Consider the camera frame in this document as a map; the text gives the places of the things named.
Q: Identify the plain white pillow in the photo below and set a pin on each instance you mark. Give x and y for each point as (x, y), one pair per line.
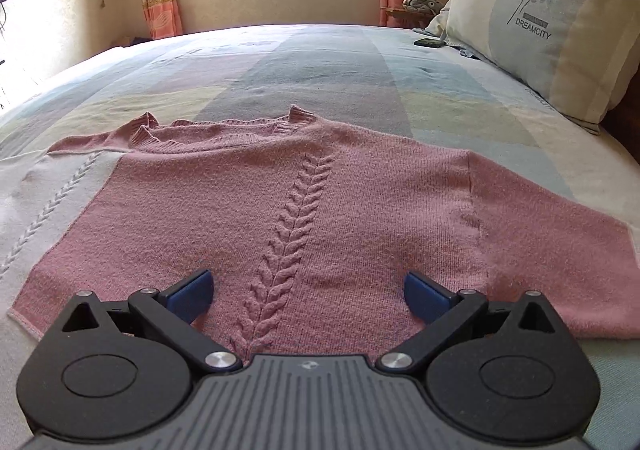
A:
(437, 22)

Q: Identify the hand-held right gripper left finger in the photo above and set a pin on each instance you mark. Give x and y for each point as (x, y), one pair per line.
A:
(192, 294)

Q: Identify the printed patchwork pillow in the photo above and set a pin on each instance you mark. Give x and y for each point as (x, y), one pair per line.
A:
(540, 30)

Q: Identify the pink and white knit sweater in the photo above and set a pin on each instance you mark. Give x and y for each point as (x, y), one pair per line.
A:
(250, 210)

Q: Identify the grey cloth bundle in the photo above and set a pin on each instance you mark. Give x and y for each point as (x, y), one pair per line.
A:
(422, 4)

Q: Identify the bed with pastel patchwork sheet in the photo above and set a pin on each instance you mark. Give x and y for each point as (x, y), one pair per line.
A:
(325, 70)

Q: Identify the wooden nightstand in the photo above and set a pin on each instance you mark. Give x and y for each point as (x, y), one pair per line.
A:
(400, 17)

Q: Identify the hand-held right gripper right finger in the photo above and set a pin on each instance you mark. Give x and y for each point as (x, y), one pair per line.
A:
(425, 299)

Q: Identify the black phone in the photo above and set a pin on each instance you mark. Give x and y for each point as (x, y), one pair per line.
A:
(429, 42)

